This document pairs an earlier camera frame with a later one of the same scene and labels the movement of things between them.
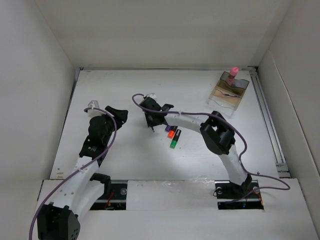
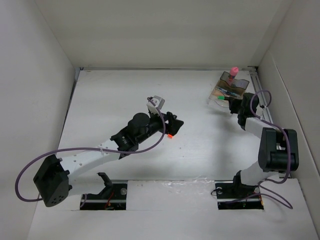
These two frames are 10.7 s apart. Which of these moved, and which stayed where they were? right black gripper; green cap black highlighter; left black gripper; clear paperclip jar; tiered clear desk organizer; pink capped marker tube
Moved: green cap black highlighter; right black gripper; left black gripper
Stayed: tiered clear desk organizer; clear paperclip jar; pink capped marker tube
